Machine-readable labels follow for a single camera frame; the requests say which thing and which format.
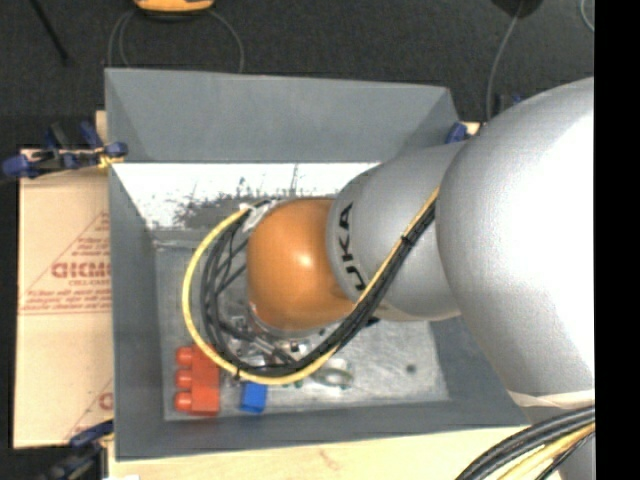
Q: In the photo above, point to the small blue block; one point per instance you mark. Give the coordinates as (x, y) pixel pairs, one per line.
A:
(253, 397)

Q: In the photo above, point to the red toy block with pegs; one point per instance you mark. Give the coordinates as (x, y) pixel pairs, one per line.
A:
(202, 390)

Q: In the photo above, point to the clear glass thing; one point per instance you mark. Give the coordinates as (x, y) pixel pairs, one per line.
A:
(336, 377)

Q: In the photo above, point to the brown cardboard board red print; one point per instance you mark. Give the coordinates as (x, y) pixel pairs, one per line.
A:
(60, 228)

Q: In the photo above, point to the grey metal bin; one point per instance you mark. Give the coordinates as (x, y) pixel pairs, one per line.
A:
(280, 118)

